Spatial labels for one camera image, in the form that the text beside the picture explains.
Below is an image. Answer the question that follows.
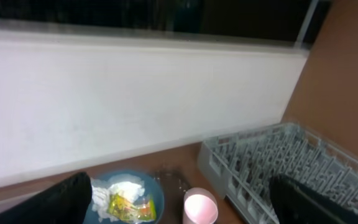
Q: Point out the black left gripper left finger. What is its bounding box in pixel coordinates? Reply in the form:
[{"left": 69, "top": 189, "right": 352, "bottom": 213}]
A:
[{"left": 0, "top": 172, "right": 92, "bottom": 224}]

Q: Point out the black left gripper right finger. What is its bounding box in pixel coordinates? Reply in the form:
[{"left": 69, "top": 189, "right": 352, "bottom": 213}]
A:
[{"left": 269, "top": 174, "right": 358, "bottom": 224}]

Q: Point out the pink plastic cup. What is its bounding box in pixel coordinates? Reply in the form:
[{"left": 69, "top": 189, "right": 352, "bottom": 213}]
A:
[{"left": 182, "top": 187, "right": 219, "bottom": 224}]

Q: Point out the grey dishwasher rack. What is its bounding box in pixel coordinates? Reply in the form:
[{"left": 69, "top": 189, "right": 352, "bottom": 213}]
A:
[{"left": 198, "top": 123, "right": 358, "bottom": 223}]

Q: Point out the yellow snack wrapper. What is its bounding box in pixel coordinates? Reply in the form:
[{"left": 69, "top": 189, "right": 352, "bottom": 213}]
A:
[{"left": 108, "top": 194, "right": 157, "bottom": 223}]

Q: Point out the crumpled white tissue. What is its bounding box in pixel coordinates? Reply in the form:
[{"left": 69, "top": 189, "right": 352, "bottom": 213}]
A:
[{"left": 90, "top": 173, "right": 145, "bottom": 223}]

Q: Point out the dark blue bowl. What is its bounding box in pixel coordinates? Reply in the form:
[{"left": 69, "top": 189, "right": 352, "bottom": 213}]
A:
[{"left": 84, "top": 170, "right": 165, "bottom": 224}]

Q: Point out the dark brown serving tray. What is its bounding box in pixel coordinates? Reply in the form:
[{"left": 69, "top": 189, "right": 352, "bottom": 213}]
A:
[{"left": 154, "top": 169, "right": 191, "bottom": 224}]

